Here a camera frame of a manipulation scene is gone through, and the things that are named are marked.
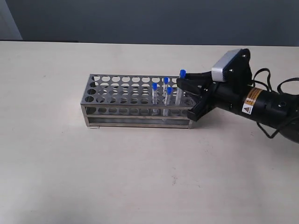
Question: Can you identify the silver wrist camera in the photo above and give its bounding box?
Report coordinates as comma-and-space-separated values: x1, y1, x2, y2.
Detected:
211, 49, 242, 82

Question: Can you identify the black cable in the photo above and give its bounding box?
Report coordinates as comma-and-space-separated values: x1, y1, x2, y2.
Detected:
249, 68, 299, 139

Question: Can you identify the blue-capped tube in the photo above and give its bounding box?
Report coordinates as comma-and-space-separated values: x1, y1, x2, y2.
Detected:
163, 87, 172, 117
152, 83, 158, 115
175, 69, 186, 105
163, 77, 169, 96

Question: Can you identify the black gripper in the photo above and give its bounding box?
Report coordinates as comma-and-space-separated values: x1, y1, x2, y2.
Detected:
177, 49, 253, 121

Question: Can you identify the stainless steel test tube rack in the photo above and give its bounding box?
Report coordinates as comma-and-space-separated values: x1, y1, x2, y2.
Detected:
80, 74, 194, 129

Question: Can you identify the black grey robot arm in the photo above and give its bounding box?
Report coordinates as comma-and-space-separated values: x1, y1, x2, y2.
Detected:
177, 49, 299, 143

